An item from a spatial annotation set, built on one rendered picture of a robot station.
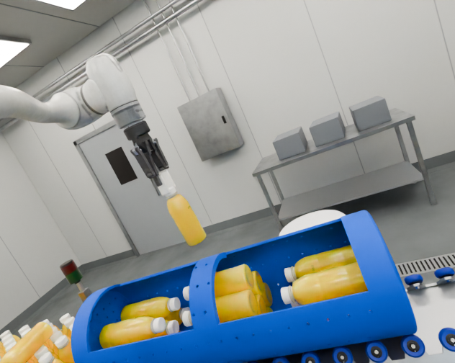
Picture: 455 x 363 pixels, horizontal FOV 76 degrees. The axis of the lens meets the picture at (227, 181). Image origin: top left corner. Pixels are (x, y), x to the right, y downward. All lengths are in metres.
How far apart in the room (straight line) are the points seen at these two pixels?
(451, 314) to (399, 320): 0.23
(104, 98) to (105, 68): 0.08
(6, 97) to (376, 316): 0.83
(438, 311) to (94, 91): 1.07
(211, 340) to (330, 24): 3.60
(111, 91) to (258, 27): 3.22
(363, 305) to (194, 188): 3.97
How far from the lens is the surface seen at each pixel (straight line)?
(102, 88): 0.93
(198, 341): 0.80
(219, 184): 4.35
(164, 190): 0.94
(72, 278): 1.62
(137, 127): 0.92
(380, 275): 0.68
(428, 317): 0.93
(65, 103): 0.98
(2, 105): 0.69
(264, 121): 3.98
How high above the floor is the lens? 1.57
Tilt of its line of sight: 11 degrees down
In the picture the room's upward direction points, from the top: 25 degrees counter-clockwise
